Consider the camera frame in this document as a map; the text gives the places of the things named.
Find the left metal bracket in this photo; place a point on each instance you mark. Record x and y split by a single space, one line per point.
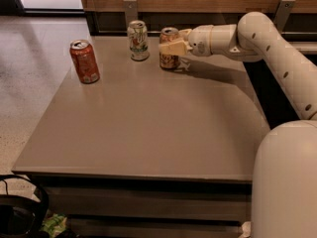
130 11

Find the red orange soda can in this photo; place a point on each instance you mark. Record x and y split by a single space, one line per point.
83 57

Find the gold orange soda can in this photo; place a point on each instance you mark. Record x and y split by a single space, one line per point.
167 62

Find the green snack bag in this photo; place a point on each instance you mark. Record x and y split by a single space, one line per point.
54 225

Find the white green 7up can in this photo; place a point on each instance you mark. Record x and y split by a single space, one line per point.
138 40

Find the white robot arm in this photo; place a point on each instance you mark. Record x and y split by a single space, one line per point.
284 190

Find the right metal bracket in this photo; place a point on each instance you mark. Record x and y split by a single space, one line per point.
282 13

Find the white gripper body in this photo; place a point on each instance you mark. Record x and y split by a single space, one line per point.
200 41

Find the metal bracket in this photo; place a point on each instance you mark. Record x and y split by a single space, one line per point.
282 13
130 11

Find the grey cabinet drawers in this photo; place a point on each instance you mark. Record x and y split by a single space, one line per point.
150 208

